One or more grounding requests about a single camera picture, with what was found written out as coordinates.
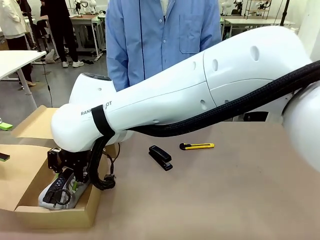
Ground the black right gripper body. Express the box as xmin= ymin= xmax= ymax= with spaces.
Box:
xmin=61 ymin=149 xmax=89 ymax=176

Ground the white table with white legs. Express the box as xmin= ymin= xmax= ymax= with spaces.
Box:
xmin=0 ymin=50 xmax=48 ymax=109

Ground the white bag on floor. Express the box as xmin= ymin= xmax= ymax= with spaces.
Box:
xmin=44 ymin=48 xmax=56 ymax=65

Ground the small black stapler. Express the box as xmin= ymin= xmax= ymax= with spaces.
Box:
xmin=148 ymin=144 xmax=174 ymax=172

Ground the person in white jacket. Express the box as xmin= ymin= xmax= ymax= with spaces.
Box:
xmin=0 ymin=0 xmax=37 ymax=88

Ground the person in black clothes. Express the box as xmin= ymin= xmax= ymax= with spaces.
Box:
xmin=39 ymin=0 xmax=85 ymax=69

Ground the yellow utility knife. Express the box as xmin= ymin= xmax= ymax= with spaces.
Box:
xmin=179 ymin=142 xmax=215 ymax=151

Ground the wood top desk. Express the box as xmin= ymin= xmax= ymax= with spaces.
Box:
xmin=69 ymin=13 xmax=108 ymax=60

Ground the person in blue shirt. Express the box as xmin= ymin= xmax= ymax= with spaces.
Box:
xmin=104 ymin=0 xmax=223 ymax=93

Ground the black braided right arm sleeve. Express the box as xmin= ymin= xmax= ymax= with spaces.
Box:
xmin=124 ymin=60 xmax=320 ymax=138

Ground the long white background table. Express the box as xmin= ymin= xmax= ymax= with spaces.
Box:
xmin=221 ymin=17 xmax=296 ymax=42

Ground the metal shelf rack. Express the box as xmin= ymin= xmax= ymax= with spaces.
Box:
xmin=243 ymin=0 xmax=277 ymax=19

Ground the black tripod pole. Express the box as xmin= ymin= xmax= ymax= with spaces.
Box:
xmin=279 ymin=0 xmax=291 ymax=28

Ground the black right wrist cable bundle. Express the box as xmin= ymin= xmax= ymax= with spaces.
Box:
xmin=87 ymin=137 xmax=118 ymax=192

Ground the thin black hanging cable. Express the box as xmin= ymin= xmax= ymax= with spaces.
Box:
xmin=41 ymin=58 xmax=54 ymax=108

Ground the thin black cable on shirt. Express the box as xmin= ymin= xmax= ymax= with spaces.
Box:
xmin=138 ymin=0 xmax=148 ymax=80

